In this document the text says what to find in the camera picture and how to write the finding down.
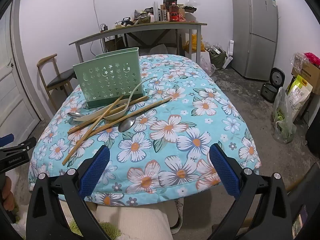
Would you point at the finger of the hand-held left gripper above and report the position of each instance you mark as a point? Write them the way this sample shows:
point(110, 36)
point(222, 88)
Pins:
point(7, 139)
point(23, 144)

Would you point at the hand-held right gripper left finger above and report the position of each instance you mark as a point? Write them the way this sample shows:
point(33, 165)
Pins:
point(96, 170)

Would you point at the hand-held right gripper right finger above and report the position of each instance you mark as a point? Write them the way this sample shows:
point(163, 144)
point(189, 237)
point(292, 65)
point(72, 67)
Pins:
point(223, 172)

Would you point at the pile of bamboo chopsticks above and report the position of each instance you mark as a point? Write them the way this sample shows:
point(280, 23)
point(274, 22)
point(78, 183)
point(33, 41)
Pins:
point(76, 128)

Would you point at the metal spoon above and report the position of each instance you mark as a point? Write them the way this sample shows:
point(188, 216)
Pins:
point(126, 125)
point(75, 115)

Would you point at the green plastic utensil holder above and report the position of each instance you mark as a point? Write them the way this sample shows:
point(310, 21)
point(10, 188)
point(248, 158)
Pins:
point(107, 80)

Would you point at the person's left hand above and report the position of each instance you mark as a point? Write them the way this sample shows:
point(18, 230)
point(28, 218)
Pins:
point(8, 192)

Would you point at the white panelled door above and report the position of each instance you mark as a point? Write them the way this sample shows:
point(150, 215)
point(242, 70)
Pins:
point(12, 92)

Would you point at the person's white shoe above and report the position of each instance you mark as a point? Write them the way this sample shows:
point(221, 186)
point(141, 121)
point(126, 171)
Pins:
point(178, 212)

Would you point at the blue floral blanket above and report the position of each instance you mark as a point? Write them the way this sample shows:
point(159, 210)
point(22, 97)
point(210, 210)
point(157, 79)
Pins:
point(175, 130)

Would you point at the person's cream trouser leg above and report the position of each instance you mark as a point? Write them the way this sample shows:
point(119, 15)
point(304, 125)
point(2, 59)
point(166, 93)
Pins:
point(140, 222)

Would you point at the wooden chair with dark seat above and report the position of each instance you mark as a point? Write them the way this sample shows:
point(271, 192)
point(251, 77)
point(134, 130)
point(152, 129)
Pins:
point(60, 77)

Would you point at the clear bag of greens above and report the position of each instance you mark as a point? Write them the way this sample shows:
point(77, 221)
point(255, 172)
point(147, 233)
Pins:
point(282, 122)

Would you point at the black rice cooker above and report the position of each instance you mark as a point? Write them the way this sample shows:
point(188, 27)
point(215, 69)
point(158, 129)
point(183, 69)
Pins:
point(270, 91)

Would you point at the pale pink plastic bag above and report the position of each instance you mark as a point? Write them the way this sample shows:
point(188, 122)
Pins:
point(207, 65)

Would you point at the yellow green printed sack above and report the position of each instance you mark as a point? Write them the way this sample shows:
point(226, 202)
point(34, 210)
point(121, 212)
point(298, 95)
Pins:
point(298, 92)

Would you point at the dark green bag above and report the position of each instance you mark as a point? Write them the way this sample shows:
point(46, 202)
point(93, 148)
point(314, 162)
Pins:
point(217, 57)

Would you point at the brown cardboard box under desk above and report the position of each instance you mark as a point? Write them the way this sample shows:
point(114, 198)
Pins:
point(113, 43)

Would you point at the yellow plastic bag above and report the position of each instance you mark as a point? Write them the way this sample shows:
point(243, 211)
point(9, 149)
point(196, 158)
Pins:
point(193, 43)

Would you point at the crumpled clear plastic bag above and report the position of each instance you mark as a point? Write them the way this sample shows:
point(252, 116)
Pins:
point(298, 60)

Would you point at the black power adapter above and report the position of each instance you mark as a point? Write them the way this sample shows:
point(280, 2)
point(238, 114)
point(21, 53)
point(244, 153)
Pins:
point(104, 27)

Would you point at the silver refrigerator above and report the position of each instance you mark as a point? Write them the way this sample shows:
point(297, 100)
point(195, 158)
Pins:
point(255, 30)

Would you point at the grey desk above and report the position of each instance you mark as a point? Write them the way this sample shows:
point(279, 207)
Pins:
point(150, 26)

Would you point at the glass jar of dried food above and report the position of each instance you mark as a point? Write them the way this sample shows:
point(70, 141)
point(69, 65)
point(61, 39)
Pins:
point(143, 18)

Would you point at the red cooking oil bottle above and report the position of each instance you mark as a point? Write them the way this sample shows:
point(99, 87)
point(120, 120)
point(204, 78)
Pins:
point(173, 13)

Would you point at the dark printed box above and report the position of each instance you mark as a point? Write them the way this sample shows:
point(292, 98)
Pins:
point(170, 1)

